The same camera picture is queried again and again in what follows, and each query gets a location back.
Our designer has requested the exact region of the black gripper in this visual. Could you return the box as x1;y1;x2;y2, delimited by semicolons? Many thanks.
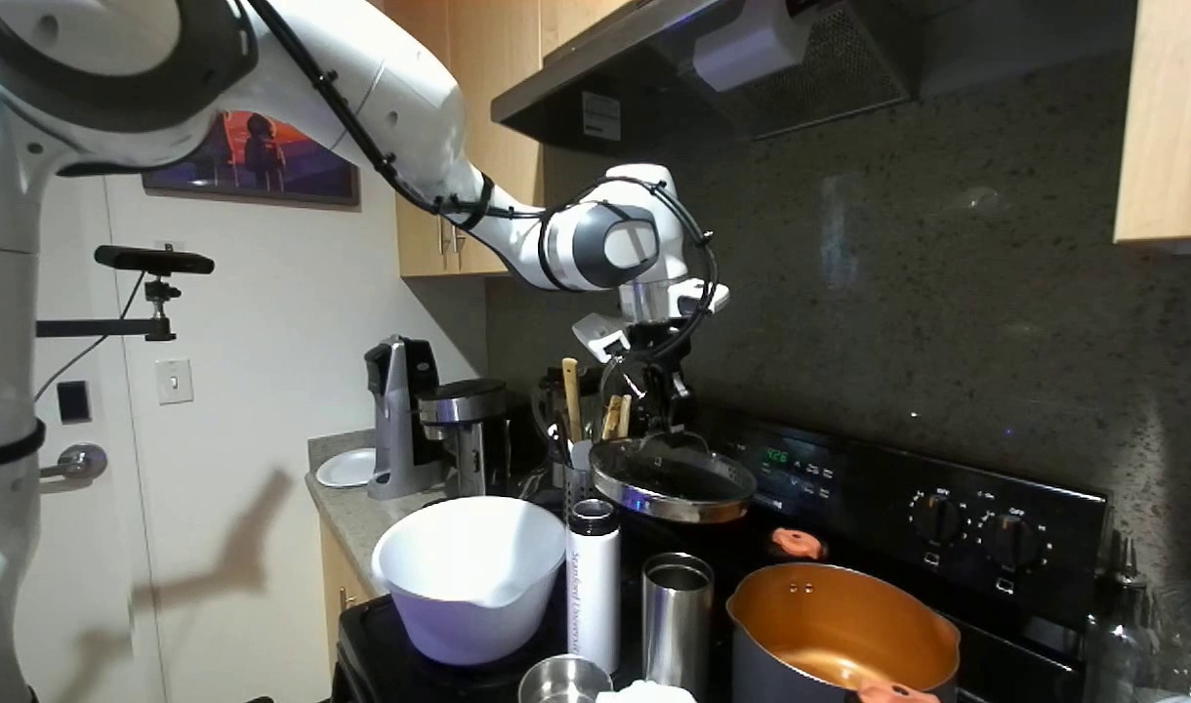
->
609;316;704;411

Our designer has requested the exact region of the black electric stove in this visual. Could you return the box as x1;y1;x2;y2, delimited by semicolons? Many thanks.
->
328;407;1114;703

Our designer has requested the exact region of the copper coloured pot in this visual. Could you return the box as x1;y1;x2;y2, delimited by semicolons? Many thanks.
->
724;558;968;703

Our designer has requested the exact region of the wooden spoon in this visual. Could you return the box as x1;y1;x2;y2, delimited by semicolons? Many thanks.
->
560;356;586;443

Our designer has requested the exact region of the utensil holder crock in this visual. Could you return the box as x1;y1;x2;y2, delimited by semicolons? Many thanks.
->
549;433;605;515

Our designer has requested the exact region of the steel kitchen appliance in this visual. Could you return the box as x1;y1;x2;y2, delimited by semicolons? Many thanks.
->
412;380;509;499

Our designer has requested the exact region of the white insulated bottle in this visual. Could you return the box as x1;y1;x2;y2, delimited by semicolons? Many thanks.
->
562;494;626;678

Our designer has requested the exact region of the orange round disc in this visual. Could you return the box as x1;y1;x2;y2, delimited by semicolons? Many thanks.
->
765;524;832;564

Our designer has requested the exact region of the stainless steel tumbler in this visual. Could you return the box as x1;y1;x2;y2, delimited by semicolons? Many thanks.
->
638;545;718;700

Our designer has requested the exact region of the black coffee maker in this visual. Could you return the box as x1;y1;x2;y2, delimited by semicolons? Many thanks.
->
364;331;446;499

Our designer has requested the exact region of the large white mixing bowl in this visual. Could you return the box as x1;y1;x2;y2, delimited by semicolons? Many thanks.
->
368;492;569;671

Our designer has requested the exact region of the white crumpled cloth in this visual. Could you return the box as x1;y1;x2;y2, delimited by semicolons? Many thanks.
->
595;674;704;703

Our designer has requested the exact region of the white plate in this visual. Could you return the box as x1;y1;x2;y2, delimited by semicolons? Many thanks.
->
312;443;381;492

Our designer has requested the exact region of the steel range hood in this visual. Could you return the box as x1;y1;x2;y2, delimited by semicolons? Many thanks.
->
491;0;1134;167

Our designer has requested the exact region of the dark glass bottle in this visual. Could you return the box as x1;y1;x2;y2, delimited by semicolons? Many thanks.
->
1085;531;1164;703

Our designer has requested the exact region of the wooden wall cabinet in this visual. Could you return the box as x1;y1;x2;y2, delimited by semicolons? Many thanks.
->
372;0;662;285
1109;0;1191;248

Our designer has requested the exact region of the red framed wall picture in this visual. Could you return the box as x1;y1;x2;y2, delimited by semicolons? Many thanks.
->
139;109;364;210

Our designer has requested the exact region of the white light switch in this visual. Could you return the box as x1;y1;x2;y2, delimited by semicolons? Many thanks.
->
152;356;199;411

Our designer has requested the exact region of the metal door handle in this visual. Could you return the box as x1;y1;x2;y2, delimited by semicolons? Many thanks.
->
40;441;112;492

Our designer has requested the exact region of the black wall outlet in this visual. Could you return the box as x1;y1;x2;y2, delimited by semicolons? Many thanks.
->
55;373;92;426

